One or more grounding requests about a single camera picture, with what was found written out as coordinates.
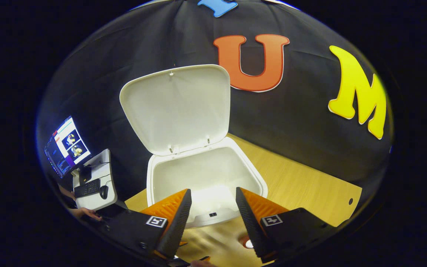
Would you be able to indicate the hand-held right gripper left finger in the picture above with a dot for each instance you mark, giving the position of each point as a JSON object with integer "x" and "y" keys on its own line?
{"x": 178, "y": 226}

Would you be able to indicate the black computer mouse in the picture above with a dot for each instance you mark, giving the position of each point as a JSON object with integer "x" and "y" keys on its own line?
{"x": 103, "y": 191}

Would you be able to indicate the white desktop garbage bin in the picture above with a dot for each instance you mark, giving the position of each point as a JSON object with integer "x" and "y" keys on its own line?
{"x": 184, "y": 111}

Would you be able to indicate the red pop can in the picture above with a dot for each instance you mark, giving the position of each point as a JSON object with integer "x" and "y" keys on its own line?
{"x": 248, "y": 243}

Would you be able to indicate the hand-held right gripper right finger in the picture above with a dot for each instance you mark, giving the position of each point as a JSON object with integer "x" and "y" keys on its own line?
{"x": 250, "y": 222}

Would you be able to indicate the black keyboard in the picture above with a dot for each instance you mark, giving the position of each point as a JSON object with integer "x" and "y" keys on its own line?
{"x": 86, "y": 188}

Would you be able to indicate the black backdrop cloth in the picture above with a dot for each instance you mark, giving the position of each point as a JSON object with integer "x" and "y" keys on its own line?
{"x": 302, "y": 122}

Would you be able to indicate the black monitor base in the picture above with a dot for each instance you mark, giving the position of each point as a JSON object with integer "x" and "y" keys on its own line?
{"x": 85, "y": 174}

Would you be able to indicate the wooden desktop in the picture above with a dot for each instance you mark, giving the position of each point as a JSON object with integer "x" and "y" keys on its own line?
{"x": 302, "y": 185}

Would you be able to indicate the small white table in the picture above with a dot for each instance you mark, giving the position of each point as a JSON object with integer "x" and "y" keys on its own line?
{"x": 108, "y": 172}

